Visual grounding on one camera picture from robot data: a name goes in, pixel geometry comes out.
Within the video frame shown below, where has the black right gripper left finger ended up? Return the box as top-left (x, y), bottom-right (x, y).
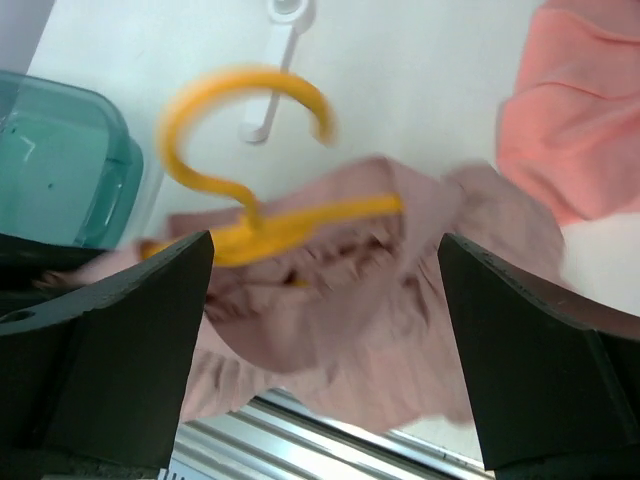
top-left (1, 233), bottom-right (214, 470)

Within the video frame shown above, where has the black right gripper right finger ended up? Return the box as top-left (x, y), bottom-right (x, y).
top-left (438, 234), bottom-right (639, 471)

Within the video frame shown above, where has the orange plastic hanger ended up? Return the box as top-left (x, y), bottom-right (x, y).
top-left (157, 66), bottom-right (403, 267)

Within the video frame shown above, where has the salmon pink skirt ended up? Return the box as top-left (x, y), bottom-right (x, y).
top-left (497, 1), bottom-right (639, 225)

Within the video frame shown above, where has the teal plastic basket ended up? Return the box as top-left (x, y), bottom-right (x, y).
top-left (1, 71), bottom-right (144, 248)

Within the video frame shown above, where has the white and silver clothes rack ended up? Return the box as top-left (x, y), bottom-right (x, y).
top-left (239, 0), bottom-right (316, 144)

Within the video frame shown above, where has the aluminium mounting rail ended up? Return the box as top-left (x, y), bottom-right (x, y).
top-left (159, 390), bottom-right (494, 479)

